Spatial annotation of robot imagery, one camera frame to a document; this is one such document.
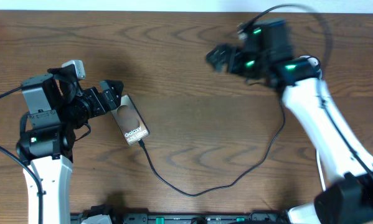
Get white power strip cord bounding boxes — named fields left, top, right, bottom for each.
left=316, top=149, right=327, bottom=192

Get left black camera cable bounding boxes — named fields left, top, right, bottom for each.
left=0, top=85, right=45, bottom=224

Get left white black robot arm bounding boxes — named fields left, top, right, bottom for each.
left=16, top=73, right=123, bottom=223

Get black USB charging cable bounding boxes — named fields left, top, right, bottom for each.
left=138, top=55, right=321, bottom=198

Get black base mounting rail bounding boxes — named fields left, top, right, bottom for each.
left=70, top=205, right=290, bottom=224

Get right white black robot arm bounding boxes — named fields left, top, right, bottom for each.
left=206, top=19, right=373, bottom=223

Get white power strip red switches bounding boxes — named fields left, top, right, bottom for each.
left=300, top=55, right=323, bottom=80

